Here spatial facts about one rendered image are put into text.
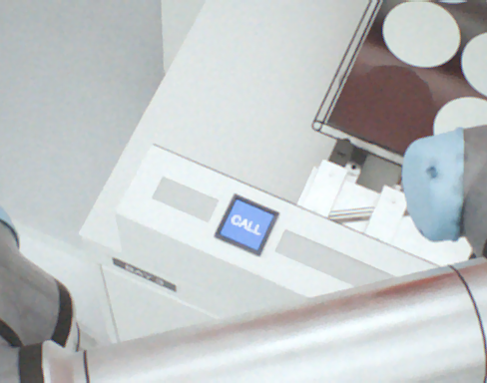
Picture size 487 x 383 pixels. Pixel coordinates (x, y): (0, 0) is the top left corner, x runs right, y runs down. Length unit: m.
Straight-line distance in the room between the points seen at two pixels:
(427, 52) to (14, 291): 0.78
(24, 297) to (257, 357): 0.18
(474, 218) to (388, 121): 0.59
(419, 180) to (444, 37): 0.65
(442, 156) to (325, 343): 0.18
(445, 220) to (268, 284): 0.45
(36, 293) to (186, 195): 0.47
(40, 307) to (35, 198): 1.50
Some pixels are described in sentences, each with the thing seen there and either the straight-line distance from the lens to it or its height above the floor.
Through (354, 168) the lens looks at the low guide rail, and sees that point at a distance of 1.26.
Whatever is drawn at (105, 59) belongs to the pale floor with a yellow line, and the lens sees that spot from 2.31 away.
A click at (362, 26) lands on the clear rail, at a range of 1.30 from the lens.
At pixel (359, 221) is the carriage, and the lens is 1.20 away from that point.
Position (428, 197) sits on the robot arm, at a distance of 0.67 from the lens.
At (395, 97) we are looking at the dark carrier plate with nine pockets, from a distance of 1.26.
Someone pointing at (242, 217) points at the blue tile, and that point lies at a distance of 1.10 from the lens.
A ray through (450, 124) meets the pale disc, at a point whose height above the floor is 0.90.
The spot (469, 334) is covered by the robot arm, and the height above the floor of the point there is 1.45.
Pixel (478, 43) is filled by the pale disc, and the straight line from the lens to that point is 1.33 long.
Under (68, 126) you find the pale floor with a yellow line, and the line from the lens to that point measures 2.23.
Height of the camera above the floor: 1.98
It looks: 67 degrees down
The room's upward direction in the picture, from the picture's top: 8 degrees clockwise
